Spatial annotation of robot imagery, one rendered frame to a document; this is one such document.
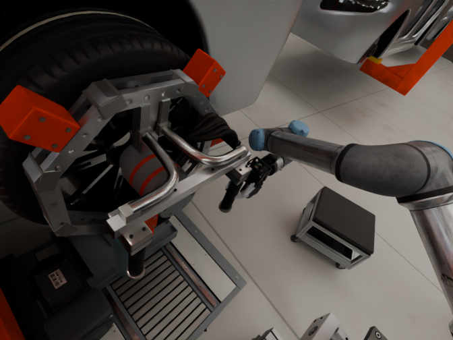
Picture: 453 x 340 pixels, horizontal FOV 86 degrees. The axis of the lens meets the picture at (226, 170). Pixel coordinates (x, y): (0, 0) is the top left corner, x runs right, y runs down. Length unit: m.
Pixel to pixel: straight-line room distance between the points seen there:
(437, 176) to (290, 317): 1.22
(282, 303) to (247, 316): 0.23
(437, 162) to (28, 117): 0.77
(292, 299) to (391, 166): 1.26
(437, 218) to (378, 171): 0.17
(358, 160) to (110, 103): 0.52
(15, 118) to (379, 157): 0.66
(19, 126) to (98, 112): 0.13
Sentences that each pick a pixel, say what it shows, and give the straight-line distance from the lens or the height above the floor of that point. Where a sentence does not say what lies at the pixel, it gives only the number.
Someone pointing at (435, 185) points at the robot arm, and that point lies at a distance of 0.67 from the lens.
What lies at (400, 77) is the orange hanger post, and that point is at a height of 0.68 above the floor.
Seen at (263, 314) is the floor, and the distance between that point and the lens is 1.60.
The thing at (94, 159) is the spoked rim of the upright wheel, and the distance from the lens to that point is 0.79.
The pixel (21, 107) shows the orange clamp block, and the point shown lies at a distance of 0.53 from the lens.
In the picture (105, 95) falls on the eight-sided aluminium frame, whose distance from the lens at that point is 0.55.
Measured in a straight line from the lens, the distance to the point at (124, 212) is 0.49.
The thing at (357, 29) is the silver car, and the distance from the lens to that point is 2.96.
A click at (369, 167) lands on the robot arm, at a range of 0.58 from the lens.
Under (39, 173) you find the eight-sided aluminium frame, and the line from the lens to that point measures 0.61.
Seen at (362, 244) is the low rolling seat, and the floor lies 0.34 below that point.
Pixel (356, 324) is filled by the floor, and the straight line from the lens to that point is 1.92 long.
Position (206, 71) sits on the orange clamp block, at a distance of 0.69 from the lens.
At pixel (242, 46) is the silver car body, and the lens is 1.08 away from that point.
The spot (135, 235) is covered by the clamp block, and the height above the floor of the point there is 0.95.
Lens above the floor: 1.42
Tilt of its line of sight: 44 degrees down
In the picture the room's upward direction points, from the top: 23 degrees clockwise
